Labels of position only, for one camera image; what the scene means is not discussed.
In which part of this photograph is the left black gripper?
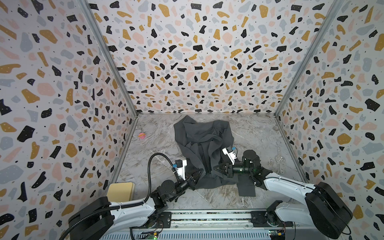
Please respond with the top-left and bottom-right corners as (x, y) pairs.
(166, 168), (202, 204)

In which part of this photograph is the dark grey jacket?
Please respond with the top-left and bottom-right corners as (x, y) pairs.
(174, 116), (256, 197)

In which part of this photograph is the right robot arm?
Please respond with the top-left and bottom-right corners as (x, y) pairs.
(214, 148), (353, 240)

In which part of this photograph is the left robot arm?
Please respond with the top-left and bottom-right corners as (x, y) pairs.
(60, 169), (203, 240)

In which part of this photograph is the pink sticker on table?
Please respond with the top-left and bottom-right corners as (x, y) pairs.
(138, 133), (147, 140)

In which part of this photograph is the beige foam pad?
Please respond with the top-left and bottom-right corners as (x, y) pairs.
(107, 182), (135, 203)

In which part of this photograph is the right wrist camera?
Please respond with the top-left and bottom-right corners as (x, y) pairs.
(222, 147), (237, 165)

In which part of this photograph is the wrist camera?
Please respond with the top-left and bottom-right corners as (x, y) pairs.
(222, 147), (237, 165)
(173, 160), (187, 181)

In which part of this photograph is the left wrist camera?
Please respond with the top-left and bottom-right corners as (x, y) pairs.
(173, 160), (187, 181)

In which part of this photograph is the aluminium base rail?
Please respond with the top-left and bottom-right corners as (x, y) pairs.
(102, 209), (327, 240)

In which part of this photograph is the black corrugated cable hose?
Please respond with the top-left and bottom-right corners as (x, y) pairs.
(58, 152), (175, 240)

